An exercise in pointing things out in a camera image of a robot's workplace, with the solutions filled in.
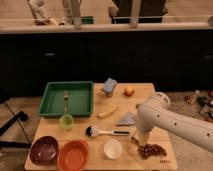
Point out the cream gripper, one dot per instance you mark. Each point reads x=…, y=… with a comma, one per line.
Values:
x=142, y=138

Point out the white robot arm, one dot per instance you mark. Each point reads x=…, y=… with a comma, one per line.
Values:
x=154, y=112

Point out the green plastic tray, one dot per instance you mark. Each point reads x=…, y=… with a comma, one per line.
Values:
x=74, y=97

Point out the bunch of red grapes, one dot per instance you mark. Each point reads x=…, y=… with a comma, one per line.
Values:
x=149, y=150

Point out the grey triangular cloth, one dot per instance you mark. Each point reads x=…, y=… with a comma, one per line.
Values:
x=126, y=120

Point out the wooden table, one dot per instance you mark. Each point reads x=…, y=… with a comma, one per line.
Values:
x=129, y=160

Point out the small white bowl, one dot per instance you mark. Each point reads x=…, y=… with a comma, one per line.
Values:
x=113, y=149

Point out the yellow banana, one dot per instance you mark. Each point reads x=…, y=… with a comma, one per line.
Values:
x=107, y=113

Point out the orange fruit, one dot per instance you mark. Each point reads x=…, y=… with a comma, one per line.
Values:
x=129, y=91

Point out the blue sponge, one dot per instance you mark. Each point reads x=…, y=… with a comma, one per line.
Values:
x=109, y=85

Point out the orange bowl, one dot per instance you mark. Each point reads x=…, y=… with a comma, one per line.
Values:
x=73, y=156

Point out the small green cup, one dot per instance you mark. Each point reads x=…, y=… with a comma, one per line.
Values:
x=66, y=122

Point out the metal fork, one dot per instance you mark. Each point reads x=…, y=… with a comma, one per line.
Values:
x=66, y=97

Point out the purple bowl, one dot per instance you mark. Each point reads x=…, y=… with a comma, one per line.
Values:
x=44, y=151

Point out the black tripod stand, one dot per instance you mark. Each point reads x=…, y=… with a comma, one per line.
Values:
x=19, y=117

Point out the green container on counter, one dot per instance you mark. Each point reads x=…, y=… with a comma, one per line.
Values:
x=87, y=19

